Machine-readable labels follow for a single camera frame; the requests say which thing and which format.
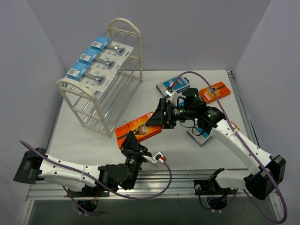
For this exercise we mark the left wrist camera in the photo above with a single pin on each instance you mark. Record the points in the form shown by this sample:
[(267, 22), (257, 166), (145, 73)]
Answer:
[(158, 158)]

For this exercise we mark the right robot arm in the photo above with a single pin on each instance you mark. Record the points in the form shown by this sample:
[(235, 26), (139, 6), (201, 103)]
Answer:
[(263, 172)]

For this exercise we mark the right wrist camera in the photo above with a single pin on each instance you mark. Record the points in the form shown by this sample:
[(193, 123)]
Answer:
[(171, 91)]

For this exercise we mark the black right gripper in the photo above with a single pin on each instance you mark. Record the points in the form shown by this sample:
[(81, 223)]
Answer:
[(167, 115)]

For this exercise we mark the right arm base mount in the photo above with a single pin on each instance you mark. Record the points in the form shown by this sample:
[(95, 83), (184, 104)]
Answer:
[(206, 187)]

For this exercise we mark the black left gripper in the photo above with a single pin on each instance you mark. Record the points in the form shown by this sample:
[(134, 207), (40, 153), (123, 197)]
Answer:
[(134, 151)]

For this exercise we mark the aluminium rail frame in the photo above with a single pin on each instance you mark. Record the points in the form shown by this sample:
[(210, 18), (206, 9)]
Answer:
[(186, 160)]

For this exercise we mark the blue Gillette razor blister pack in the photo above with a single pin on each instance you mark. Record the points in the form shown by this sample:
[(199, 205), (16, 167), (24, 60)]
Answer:
[(107, 46)]

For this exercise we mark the orange Gillette Fusion box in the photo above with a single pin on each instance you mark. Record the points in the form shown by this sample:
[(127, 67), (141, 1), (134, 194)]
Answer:
[(139, 128)]

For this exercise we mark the upper blue Harry's box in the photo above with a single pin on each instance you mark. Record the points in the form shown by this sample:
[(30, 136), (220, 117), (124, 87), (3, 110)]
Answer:
[(180, 85)]

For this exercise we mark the blue harry's box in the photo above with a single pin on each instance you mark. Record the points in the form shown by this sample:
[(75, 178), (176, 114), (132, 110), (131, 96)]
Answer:
[(198, 135), (180, 85)]

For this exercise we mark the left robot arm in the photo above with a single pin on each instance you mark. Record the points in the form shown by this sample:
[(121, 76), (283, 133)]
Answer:
[(36, 165)]

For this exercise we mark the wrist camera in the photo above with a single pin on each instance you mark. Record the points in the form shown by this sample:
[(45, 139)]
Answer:
[(171, 91), (158, 158)]

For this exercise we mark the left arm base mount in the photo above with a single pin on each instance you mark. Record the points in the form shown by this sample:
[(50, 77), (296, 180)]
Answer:
[(87, 191)]

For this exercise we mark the cream metal-rod shelf rack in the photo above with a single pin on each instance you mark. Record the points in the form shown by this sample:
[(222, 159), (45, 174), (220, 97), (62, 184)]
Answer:
[(101, 111)]

